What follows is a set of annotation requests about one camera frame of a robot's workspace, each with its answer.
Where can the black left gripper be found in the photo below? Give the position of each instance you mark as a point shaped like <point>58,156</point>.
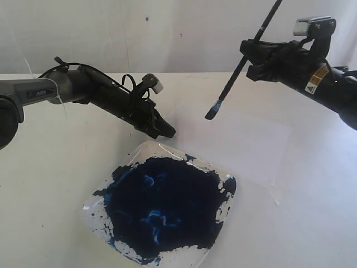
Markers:
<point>144,117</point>

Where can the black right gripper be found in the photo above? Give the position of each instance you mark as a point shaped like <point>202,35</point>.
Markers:
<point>292,64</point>

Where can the black paintbrush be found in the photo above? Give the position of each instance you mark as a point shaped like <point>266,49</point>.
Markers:
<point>215,108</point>

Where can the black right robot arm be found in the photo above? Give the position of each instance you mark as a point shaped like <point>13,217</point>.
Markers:
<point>331,87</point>

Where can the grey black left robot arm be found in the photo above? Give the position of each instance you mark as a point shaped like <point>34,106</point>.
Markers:
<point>84,85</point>

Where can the white square paint plate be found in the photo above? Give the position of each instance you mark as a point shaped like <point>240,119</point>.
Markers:
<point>161,207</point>

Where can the white paper sheet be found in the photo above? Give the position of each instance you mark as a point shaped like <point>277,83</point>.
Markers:
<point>248,147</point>

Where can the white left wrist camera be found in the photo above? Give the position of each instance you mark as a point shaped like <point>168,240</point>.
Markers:
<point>150,81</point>

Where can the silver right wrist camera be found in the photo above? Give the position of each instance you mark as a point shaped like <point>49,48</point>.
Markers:
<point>316,29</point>

